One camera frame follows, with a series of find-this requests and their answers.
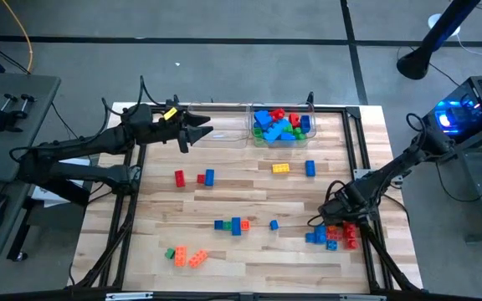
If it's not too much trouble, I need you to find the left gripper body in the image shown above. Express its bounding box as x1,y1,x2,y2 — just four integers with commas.
119,103,186,145

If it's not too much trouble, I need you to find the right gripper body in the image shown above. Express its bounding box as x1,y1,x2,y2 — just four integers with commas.
316,180,378,229

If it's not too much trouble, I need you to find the large light blue block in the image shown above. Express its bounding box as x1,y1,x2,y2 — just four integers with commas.
254,110,274,129

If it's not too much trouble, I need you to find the long light blue block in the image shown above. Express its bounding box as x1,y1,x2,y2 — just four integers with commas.
262,120,297,144

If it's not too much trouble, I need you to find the orange eight-stud block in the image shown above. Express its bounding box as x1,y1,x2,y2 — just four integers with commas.
174,246,188,268
187,249,209,269

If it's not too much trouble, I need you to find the clear plastic bin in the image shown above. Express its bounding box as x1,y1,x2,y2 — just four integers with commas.
186,102,252,143
249,101,317,150

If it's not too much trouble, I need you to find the black stand leg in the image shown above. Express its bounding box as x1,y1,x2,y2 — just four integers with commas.
35,181,92,207

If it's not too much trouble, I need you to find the white box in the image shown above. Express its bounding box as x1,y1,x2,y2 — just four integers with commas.
30,156,92,208

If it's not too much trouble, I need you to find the dark grey side desk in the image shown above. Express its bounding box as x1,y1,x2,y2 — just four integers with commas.
0,74,63,286

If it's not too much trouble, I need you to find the black desk clamp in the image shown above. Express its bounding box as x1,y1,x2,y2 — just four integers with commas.
0,93,38,134

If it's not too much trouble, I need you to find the computer case with blue lights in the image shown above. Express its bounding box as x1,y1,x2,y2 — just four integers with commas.
421,74,482,145

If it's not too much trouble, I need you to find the black stand pole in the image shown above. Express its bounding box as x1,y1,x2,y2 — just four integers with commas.
395,0,482,81

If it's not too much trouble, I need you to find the black cable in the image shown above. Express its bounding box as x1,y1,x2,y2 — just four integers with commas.
435,161,482,205
49,101,84,141

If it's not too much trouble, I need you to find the silver bottom bracket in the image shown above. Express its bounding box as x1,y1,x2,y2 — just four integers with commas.
338,293,387,301
105,291,155,301

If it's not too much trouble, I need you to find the black aluminium table frame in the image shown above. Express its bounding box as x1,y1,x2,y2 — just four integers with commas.
68,102,424,296

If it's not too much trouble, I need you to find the yellow cable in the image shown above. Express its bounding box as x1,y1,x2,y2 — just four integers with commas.
0,0,34,73

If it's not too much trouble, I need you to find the white cable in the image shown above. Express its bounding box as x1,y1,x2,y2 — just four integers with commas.
454,24,482,56

